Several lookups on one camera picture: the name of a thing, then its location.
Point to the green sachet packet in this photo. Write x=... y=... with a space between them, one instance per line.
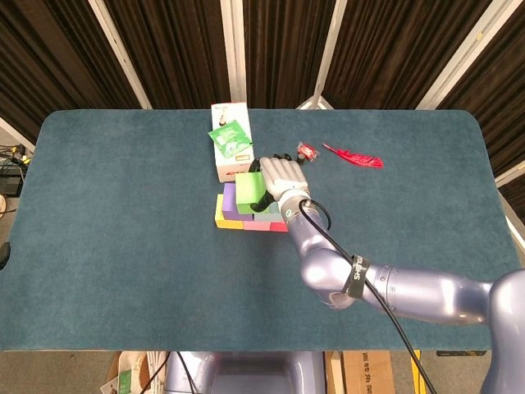
x=229 y=137

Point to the white cardboard box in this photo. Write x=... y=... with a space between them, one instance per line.
x=229 y=119

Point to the printed paper bag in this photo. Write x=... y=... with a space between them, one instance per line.
x=131 y=369

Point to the right purple-grey robot arm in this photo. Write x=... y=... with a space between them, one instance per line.
x=410 y=283

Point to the wooden plank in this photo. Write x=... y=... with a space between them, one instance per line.
x=334 y=373

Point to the purple foam cube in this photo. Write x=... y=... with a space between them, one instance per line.
x=229 y=201

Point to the red candy wrapper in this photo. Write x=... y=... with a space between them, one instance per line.
x=309 y=150

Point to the teal felt table cover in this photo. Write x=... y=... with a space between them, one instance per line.
x=102 y=205

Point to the red feather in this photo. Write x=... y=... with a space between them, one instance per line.
x=357 y=158

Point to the red foam cube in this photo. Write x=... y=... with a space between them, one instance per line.
x=279 y=226

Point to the white metal frame post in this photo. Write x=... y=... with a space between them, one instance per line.
x=119 y=49
x=234 y=49
x=512 y=174
x=328 y=53
x=463 y=53
x=14 y=133

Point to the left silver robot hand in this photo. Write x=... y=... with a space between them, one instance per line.
x=4 y=254

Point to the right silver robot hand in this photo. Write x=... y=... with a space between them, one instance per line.
x=285 y=176

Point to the yellow foam cube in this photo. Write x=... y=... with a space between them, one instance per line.
x=219 y=215

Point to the pink foam cube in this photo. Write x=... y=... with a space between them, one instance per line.
x=256 y=225

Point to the purple-grey robot torso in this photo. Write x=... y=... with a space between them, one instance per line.
x=254 y=373

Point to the small black cap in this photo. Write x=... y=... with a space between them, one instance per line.
x=302 y=157

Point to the black device box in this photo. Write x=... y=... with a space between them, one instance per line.
x=10 y=184

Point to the green foam cube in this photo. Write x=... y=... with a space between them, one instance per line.
x=248 y=189

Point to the light blue foam cube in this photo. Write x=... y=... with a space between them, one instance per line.
x=268 y=215

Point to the brown cardboard box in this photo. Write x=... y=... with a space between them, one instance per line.
x=367 y=373

